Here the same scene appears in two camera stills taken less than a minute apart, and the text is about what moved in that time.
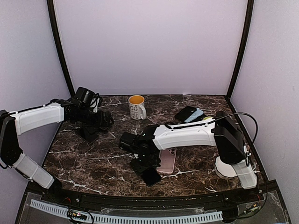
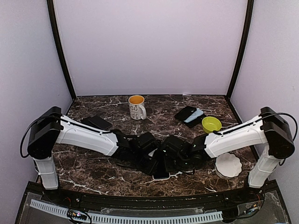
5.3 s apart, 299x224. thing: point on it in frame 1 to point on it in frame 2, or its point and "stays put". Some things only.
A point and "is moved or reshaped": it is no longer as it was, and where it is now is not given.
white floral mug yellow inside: x=137 y=108 stays put
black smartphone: x=151 y=176 to x=160 y=171
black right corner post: x=248 y=27 stays put
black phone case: x=183 y=114 stays put
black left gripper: x=99 y=122 to x=149 y=170
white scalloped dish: x=225 y=171 stays put
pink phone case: x=167 y=157 is moved or reshaped
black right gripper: x=138 y=169 to x=169 y=168
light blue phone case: x=198 y=112 stays put
